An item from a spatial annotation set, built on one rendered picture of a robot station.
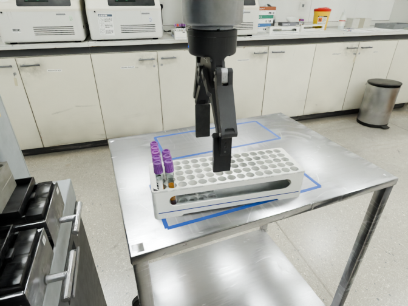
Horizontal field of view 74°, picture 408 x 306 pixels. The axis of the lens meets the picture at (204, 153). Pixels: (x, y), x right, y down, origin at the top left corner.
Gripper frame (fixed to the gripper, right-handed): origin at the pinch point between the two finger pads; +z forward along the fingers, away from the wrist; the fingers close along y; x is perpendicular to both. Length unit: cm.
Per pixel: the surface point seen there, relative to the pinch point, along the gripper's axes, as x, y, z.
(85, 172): 61, 151, 93
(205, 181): 1.9, -3.3, 5.4
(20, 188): 38.8, 11.2, 11.1
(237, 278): -15, 16, 65
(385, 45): -246, 208, 17
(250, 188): -8.5, -0.8, 10.7
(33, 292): 31.1, -12.4, 14.9
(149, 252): 13.3, -12.1, 11.2
